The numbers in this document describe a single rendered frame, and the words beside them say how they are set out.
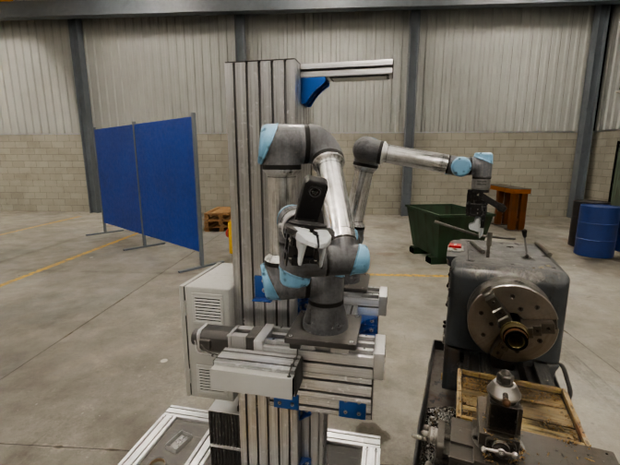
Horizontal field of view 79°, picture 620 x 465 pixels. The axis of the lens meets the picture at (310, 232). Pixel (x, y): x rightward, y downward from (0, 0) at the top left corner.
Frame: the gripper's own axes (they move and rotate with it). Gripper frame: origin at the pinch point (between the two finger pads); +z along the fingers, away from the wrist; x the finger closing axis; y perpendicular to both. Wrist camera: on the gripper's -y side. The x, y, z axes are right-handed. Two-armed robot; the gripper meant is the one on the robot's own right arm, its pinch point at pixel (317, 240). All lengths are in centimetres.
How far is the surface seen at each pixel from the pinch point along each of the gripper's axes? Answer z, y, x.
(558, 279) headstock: -69, 20, -115
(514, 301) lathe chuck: -63, 28, -92
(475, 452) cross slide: -17, 54, -52
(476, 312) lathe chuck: -69, 36, -83
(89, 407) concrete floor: -196, 174, 102
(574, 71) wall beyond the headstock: -913, -362, -842
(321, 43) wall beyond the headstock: -1072, -352, -158
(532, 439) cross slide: -19, 52, -70
